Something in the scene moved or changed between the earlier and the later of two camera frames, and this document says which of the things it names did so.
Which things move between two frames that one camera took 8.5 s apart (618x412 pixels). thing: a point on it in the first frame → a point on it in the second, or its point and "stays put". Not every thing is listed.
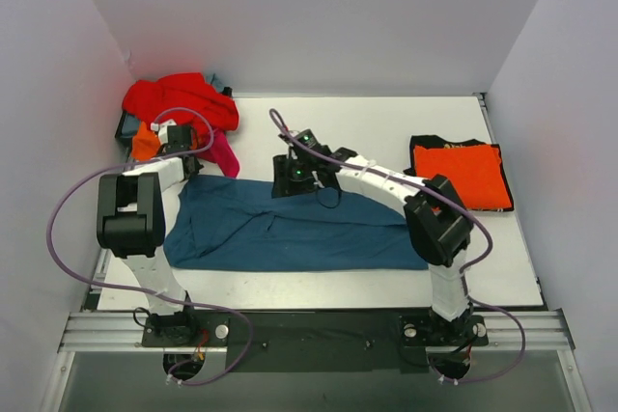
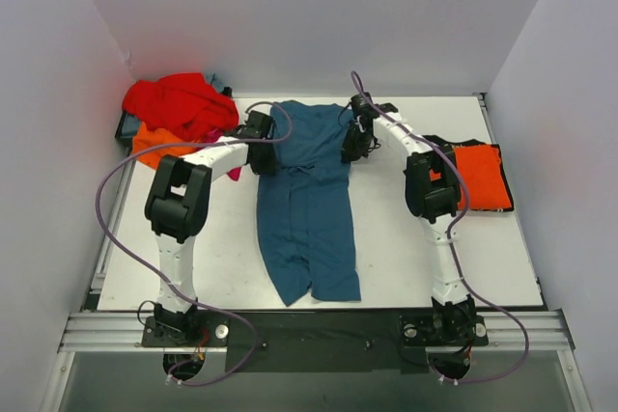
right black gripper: x=285 y=180 → x=352 y=149
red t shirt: x=189 y=98 stays put
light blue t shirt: x=216 y=83 stays put
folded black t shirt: x=426 y=141 stays put
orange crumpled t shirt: x=146 y=145 stays put
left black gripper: x=179 y=135 → x=264 y=161
